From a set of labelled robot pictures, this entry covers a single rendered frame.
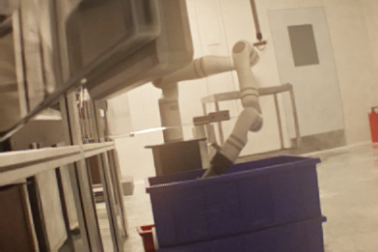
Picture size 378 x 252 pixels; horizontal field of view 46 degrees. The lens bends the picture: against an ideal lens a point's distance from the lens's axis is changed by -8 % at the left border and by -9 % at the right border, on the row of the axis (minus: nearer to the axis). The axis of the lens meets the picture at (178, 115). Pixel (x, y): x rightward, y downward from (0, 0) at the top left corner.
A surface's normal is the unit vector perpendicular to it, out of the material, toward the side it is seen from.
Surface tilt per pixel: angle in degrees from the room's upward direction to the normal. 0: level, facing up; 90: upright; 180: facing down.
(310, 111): 90
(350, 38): 90
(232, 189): 90
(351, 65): 90
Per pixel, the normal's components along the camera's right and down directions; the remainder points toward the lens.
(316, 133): 0.07, -0.04
